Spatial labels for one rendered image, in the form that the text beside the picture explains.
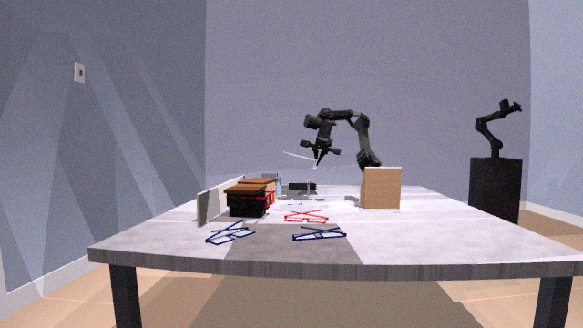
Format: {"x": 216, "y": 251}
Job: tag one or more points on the white flat panel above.
{"x": 212, "y": 202}

